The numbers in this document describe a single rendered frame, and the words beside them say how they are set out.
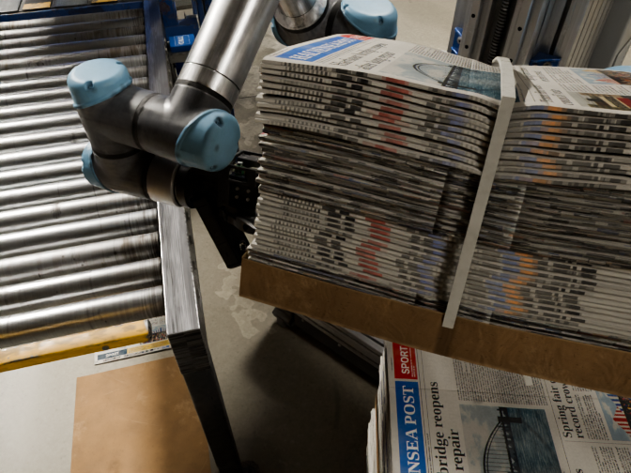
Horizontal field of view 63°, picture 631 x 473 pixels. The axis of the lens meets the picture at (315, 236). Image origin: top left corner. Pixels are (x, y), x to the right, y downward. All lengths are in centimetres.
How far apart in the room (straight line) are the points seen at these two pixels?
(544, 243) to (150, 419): 140
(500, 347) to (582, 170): 16
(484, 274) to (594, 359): 11
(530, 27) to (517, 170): 68
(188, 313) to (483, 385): 45
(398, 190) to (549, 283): 14
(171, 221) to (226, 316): 88
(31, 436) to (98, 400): 19
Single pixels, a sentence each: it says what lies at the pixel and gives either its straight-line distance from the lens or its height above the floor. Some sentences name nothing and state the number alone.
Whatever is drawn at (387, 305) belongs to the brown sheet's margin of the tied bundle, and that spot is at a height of 110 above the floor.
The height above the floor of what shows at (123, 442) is 0.
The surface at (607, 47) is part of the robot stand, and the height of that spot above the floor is 93.
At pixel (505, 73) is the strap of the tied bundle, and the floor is 126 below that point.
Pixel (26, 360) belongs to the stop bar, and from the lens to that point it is 85.
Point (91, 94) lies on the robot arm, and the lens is 69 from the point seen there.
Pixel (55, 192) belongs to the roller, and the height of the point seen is 79.
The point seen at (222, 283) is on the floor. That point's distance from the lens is 190.
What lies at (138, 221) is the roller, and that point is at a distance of 100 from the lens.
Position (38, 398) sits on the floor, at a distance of 183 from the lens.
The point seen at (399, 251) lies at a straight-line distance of 43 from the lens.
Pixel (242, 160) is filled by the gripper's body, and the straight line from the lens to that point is 70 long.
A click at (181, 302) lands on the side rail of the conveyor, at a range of 85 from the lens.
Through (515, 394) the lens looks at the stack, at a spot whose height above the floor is 83.
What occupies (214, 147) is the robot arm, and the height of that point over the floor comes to 111.
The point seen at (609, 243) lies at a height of 119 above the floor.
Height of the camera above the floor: 146
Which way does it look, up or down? 46 degrees down
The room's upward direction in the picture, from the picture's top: straight up
